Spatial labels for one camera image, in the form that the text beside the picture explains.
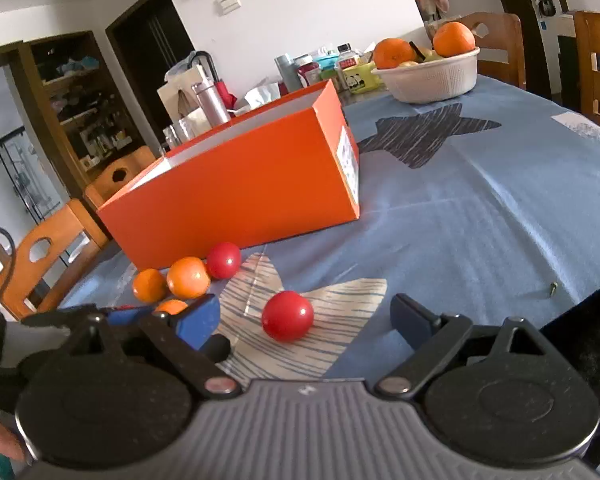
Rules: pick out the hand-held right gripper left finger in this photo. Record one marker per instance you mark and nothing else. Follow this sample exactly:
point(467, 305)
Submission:
point(200, 320)

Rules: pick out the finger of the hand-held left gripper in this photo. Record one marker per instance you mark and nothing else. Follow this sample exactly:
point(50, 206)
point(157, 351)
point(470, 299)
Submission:
point(127, 316)

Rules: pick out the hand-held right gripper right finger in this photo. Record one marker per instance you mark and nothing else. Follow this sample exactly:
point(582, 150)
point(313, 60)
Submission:
point(411, 322)

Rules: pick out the small mandarin orange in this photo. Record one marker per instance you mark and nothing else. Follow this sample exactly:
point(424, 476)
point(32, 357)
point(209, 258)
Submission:
point(149, 285)
point(171, 306)
point(187, 277)

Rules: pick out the red tomato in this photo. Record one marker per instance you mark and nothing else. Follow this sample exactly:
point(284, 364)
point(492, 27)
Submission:
point(224, 260)
point(287, 316)

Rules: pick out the orange cardboard box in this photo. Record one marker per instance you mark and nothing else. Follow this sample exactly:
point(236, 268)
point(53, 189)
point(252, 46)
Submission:
point(240, 200)

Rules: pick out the person's left hand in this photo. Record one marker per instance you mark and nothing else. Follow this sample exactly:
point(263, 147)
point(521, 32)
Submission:
point(6, 444)

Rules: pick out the wooden chair with cutout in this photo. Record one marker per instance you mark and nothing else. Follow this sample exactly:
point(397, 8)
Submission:
point(505, 35)
point(140, 160)
point(55, 225)

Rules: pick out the blue star print tablecloth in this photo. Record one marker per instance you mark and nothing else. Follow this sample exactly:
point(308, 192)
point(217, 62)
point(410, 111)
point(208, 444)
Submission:
point(480, 185)

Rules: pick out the metal rack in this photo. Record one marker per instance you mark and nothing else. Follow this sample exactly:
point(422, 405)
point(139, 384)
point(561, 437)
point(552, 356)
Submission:
point(25, 175)

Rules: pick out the clear glass mug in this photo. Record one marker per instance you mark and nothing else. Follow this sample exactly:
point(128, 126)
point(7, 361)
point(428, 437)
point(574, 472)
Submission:
point(177, 137)

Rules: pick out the wooden shelf cabinet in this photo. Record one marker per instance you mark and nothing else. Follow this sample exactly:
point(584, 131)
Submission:
point(80, 110)

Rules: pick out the metallic insulated bottle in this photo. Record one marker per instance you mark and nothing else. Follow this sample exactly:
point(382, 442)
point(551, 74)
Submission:
point(215, 105)

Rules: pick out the tissue box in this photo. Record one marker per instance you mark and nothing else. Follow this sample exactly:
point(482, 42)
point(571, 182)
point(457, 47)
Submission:
point(260, 95)

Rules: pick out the white plastic basket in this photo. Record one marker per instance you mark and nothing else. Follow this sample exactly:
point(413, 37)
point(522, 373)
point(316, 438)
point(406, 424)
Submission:
point(430, 82)

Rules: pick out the grey thermos bottle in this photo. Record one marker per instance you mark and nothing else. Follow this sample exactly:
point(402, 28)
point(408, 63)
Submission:
point(286, 75)

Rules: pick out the yellow-green fruit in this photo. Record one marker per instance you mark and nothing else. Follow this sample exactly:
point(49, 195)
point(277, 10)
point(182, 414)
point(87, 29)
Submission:
point(430, 56)

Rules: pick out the large orange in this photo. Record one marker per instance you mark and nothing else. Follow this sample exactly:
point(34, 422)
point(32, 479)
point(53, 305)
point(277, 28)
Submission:
point(454, 39)
point(392, 52)

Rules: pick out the white light switch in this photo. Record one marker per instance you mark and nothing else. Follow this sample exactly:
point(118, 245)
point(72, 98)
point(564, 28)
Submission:
point(228, 2)

